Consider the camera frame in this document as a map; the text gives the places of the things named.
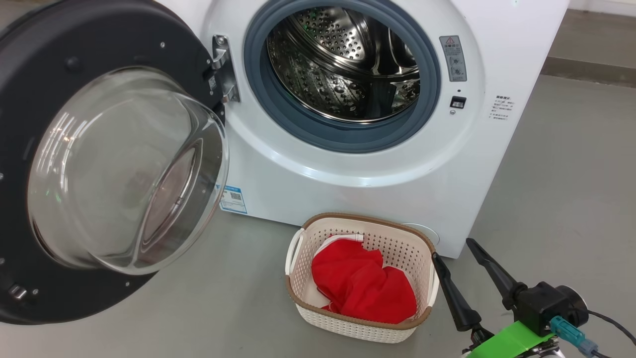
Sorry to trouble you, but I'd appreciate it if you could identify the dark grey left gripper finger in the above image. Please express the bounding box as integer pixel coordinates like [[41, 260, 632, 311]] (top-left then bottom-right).
[[466, 238, 528, 310], [431, 252, 482, 332]]

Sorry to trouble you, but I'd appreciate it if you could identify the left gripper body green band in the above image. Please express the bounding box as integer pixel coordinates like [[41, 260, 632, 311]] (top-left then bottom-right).
[[462, 321, 567, 358]]

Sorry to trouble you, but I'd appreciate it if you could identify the red cloth garment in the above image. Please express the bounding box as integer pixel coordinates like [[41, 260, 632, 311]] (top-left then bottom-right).
[[311, 234, 418, 325]]

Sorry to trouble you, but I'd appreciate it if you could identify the black round glass washer door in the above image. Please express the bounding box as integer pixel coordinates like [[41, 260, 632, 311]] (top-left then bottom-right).
[[0, 0, 231, 325]]

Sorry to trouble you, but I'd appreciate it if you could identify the cream perforated basket brown rim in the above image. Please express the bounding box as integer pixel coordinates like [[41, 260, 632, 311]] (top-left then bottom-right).
[[285, 213, 441, 344]]

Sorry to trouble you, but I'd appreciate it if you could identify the white front-load washing machine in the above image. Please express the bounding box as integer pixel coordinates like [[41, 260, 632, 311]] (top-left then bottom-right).
[[154, 0, 570, 259]]

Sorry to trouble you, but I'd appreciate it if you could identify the perforated steel washer drum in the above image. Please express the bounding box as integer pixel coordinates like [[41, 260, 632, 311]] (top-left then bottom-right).
[[267, 6, 421, 124]]

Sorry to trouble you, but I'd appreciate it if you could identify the metal door hinge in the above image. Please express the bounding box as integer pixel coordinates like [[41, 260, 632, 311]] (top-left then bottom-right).
[[211, 35, 241, 103]]

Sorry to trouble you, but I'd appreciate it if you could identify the round white filter cover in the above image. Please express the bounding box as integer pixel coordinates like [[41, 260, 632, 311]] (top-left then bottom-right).
[[402, 223, 441, 247]]

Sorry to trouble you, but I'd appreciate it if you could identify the grey warning label sticker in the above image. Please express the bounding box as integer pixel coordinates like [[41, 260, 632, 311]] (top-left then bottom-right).
[[439, 35, 468, 83]]

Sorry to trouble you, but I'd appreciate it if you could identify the blue energy label sticker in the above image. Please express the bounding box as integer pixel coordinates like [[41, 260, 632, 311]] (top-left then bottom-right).
[[220, 185, 248, 215]]

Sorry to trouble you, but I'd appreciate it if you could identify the teal cable connector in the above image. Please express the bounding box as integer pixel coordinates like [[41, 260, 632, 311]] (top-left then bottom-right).
[[549, 316, 600, 356]]

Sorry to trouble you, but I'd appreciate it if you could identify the thin black camera cable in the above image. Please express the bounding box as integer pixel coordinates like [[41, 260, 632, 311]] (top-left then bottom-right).
[[586, 308, 636, 358]]

